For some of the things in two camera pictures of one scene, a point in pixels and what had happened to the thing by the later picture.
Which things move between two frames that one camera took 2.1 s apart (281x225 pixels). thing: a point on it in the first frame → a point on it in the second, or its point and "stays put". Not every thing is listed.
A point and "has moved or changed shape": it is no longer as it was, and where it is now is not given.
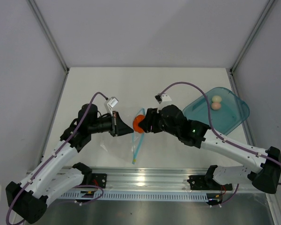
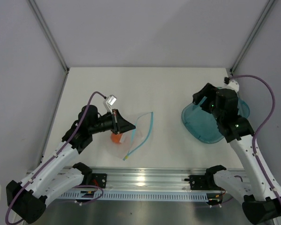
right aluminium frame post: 258,26 stays put
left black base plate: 99,179 stays put
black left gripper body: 108,124 stays put
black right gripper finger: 145,123 → 208,91
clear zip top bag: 126,146 has moved or changed shape
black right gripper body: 158,125 → 211,109
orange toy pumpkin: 137,118 → 116,138
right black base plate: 198,183 stays put
